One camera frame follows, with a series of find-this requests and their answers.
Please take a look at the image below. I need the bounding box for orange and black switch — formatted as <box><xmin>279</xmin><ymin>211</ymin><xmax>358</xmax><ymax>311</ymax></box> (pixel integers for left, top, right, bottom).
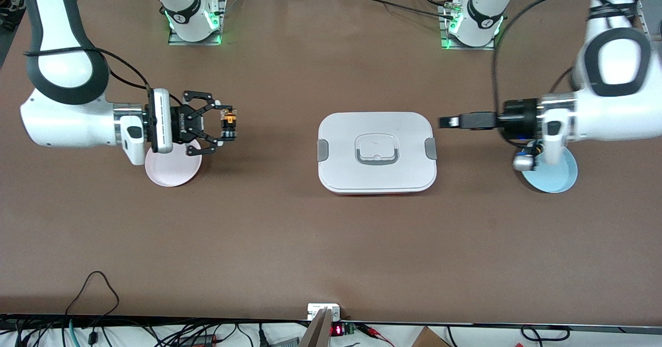
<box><xmin>220</xmin><ymin>108</ymin><xmax>239</xmax><ymax>142</ymax></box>

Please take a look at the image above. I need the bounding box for white lidded pink box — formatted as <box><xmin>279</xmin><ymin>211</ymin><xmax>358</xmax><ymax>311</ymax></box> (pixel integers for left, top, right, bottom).
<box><xmin>317</xmin><ymin>112</ymin><xmax>438</xmax><ymax>195</ymax></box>

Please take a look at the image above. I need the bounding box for pink round plate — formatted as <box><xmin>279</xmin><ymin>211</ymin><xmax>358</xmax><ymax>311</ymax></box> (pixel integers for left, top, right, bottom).
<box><xmin>145</xmin><ymin>140</ymin><xmax>202</xmax><ymax>188</ymax></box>

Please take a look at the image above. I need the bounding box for light blue round plate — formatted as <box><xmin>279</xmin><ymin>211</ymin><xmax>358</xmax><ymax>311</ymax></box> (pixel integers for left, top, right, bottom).
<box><xmin>521</xmin><ymin>148</ymin><xmax>578</xmax><ymax>193</ymax></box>

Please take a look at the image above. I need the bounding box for brown cardboard piece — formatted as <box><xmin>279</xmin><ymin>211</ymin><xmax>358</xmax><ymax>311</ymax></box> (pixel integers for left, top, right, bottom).
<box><xmin>411</xmin><ymin>326</ymin><xmax>450</xmax><ymax>347</ymax></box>

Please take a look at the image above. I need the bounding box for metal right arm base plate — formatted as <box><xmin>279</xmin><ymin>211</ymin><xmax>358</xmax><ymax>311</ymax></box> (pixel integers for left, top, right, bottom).
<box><xmin>168</xmin><ymin>0</ymin><xmax>227</xmax><ymax>46</ymax></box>

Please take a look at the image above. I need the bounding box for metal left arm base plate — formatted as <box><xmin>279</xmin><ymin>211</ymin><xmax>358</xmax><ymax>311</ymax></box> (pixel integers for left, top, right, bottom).
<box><xmin>439</xmin><ymin>3</ymin><xmax>496</xmax><ymax>51</ymax></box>

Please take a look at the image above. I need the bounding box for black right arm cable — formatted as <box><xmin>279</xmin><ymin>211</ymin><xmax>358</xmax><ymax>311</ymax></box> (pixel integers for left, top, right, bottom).
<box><xmin>23</xmin><ymin>47</ymin><xmax>183</xmax><ymax>105</ymax></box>

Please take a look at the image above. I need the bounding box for black cable across table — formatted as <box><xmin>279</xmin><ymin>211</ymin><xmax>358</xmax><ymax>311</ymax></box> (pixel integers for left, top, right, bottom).
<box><xmin>357</xmin><ymin>0</ymin><xmax>457</xmax><ymax>21</ymax></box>

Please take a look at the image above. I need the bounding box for black looped thin cable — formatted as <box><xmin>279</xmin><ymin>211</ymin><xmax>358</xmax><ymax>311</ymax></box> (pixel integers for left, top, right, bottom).
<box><xmin>65</xmin><ymin>270</ymin><xmax>121</xmax><ymax>319</ymax></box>

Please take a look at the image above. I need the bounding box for white bracket mounting plate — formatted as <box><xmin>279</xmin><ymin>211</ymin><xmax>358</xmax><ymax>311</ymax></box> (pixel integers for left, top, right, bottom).
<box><xmin>307</xmin><ymin>303</ymin><xmax>341</xmax><ymax>321</ymax></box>

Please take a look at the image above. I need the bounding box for black coiled floor cable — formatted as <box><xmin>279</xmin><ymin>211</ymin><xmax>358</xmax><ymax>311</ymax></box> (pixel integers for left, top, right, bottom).
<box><xmin>520</xmin><ymin>325</ymin><xmax>571</xmax><ymax>341</ymax></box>

